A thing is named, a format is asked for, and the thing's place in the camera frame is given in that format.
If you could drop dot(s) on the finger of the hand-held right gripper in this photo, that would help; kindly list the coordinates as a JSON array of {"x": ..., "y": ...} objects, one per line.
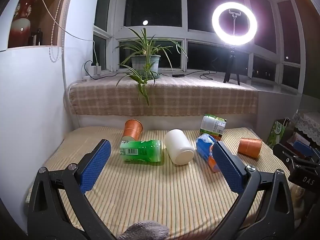
[
  {"x": 285, "y": 153},
  {"x": 303, "y": 148}
]

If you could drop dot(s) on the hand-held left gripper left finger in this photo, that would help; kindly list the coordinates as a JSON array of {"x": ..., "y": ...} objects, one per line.
[{"x": 96, "y": 166}]

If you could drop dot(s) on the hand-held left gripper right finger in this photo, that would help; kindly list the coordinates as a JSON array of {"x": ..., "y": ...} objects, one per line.
[{"x": 228, "y": 168}]

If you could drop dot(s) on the blue and orange cup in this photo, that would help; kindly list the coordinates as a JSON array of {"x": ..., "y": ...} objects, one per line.
[{"x": 206, "y": 150}]

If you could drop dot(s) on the orange paper cup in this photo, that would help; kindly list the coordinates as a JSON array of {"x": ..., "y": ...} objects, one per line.
[
  {"x": 132, "y": 130},
  {"x": 250, "y": 147}
]

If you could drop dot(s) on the green and white cup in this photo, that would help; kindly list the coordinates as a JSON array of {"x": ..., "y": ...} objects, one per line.
[{"x": 213, "y": 125}]

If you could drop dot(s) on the green paper bag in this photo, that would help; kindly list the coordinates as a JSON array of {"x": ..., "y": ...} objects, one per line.
[{"x": 277, "y": 132}]

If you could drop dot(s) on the lace cloth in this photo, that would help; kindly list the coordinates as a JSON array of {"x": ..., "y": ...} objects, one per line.
[{"x": 308, "y": 122}]

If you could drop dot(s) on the green plastic bottle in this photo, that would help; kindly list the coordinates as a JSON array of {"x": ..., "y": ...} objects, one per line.
[{"x": 141, "y": 152}]

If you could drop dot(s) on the striped mat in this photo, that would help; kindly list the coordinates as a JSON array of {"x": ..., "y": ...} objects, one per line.
[{"x": 150, "y": 192}]

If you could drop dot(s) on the grey knitted cloth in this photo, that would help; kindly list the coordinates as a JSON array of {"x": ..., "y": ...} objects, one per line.
[{"x": 145, "y": 231}]

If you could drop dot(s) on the checked cloth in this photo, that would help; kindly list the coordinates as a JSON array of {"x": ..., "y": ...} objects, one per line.
[{"x": 187, "y": 97}]

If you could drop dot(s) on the white charger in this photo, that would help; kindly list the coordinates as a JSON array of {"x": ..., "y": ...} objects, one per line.
[
  {"x": 98, "y": 69},
  {"x": 93, "y": 68}
]

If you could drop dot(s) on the white power strip with chargers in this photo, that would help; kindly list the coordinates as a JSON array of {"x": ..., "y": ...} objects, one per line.
[{"x": 86, "y": 66}]

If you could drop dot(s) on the black tripod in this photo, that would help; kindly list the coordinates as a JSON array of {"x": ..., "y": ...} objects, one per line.
[{"x": 230, "y": 62}]

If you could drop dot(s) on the grey plant pot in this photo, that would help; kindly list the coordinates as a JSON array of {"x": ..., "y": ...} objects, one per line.
[{"x": 146, "y": 63}]

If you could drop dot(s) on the spider plant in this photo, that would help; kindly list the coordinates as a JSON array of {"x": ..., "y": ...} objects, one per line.
[{"x": 143, "y": 45}]

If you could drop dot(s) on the dark bottle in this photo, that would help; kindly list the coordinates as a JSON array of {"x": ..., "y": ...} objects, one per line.
[{"x": 37, "y": 37}]

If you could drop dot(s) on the red and white vase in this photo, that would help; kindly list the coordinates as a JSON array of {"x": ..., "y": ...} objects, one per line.
[{"x": 21, "y": 27}]

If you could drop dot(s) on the white window frame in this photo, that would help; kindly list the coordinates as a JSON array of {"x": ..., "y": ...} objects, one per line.
[{"x": 184, "y": 33}]

